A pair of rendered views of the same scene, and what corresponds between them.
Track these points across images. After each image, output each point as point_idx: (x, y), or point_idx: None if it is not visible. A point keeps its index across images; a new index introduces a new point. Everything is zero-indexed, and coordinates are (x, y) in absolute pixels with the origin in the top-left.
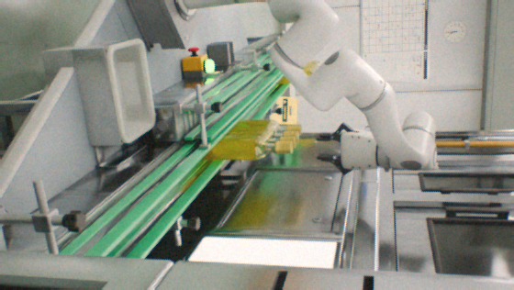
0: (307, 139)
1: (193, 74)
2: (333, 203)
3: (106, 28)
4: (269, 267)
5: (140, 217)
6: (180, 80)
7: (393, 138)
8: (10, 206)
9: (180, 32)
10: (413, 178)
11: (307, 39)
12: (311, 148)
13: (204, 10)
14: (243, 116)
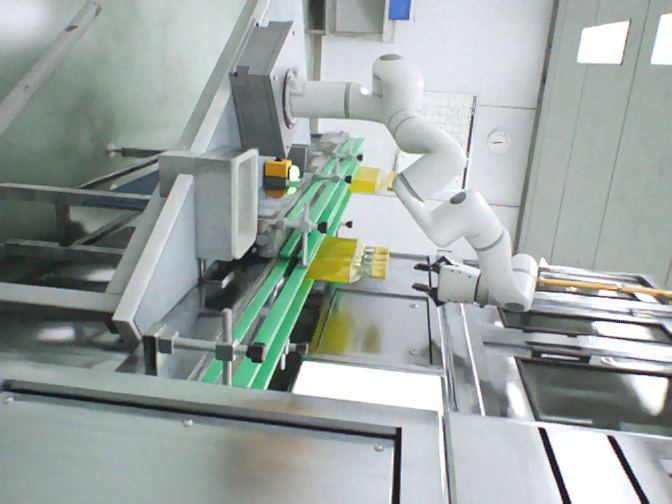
0: None
1: (275, 180)
2: (426, 334)
3: (218, 133)
4: (527, 423)
5: (270, 342)
6: (261, 185)
7: (504, 280)
8: (140, 323)
9: (284, 141)
10: (493, 312)
11: (436, 175)
12: None
13: None
14: None
